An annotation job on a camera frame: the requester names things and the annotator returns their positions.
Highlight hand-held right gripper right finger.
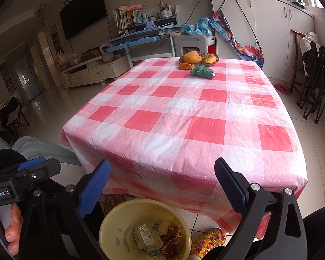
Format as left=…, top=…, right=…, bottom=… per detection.
left=214, top=157, right=308, bottom=260

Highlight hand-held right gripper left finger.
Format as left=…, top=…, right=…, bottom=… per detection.
left=18, top=159, right=111, bottom=260

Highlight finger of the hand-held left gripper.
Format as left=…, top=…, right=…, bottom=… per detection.
left=16, top=156, right=62, bottom=182

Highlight yellow plastic basin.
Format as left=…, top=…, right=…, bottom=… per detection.
left=99, top=199, right=192, bottom=260

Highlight clear plastic bottle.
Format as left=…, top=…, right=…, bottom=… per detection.
left=116, top=221, right=164, bottom=251

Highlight red snack packet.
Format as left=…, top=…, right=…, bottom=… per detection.
left=162, top=223, right=187, bottom=258

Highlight person's left hand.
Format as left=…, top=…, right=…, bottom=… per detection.
left=0, top=204, right=24, bottom=255

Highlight grey sofa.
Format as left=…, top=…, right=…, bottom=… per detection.
left=0, top=135, right=82, bottom=168

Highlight colourful crochet slipper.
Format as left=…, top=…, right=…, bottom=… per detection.
left=192, top=227, right=226, bottom=256

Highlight black folding stool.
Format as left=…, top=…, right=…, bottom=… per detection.
left=0, top=96, right=31, bottom=136

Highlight red white checkered tablecloth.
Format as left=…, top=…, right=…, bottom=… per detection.
left=61, top=58, right=308, bottom=239

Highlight red floor slipper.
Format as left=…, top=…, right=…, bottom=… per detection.
left=275, top=83, right=291, bottom=95

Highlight cream television stand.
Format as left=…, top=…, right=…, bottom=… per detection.
left=58, top=54, right=130, bottom=88

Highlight plastic bags on stand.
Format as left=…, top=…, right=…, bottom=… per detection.
left=55, top=52, right=80, bottom=65

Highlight green toy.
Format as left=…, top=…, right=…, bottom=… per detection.
left=190, top=64, right=216, bottom=78

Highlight black folding chair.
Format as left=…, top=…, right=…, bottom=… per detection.
left=296, top=60, right=325, bottom=125

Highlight dark fruit basket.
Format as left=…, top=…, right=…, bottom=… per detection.
left=179, top=52, right=220, bottom=67

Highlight wooden chair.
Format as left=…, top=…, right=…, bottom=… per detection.
left=290, top=28, right=315, bottom=95

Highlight colourful printed bag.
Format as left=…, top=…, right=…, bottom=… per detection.
left=208, top=9, right=264, bottom=69

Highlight white plastic stool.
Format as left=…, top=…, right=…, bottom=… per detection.
left=173, top=34, right=216, bottom=58

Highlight black jacket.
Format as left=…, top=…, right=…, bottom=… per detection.
left=302, top=41, right=325, bottom=76

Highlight blue study desk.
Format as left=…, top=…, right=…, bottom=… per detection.
left=101, top=5, right=180, bottom=69

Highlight white sack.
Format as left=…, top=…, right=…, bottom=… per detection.
left=299, top=32, right=321, bottom=57

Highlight black television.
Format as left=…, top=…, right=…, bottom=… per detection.
left=60, top=0, right=108, bottom=41

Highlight blue plastic bag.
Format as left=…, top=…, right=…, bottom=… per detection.
left=180, top=17, right=214, bottom=36

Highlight white cabinet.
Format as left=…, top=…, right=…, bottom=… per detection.
left=206, top=0, right=315, bottom=87

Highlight row of books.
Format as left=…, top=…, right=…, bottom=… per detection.
left=112, top=5, right=134, bottom=30

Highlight pink plush toy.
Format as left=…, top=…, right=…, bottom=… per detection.
left=126, top=3, right=146, bottom=13

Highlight black hanging cord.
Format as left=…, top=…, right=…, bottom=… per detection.
left=215, top=0, right=263, bottom=57

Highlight red wall ornament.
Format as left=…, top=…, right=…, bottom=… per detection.
left=35, top=3, right=48, bottom=25

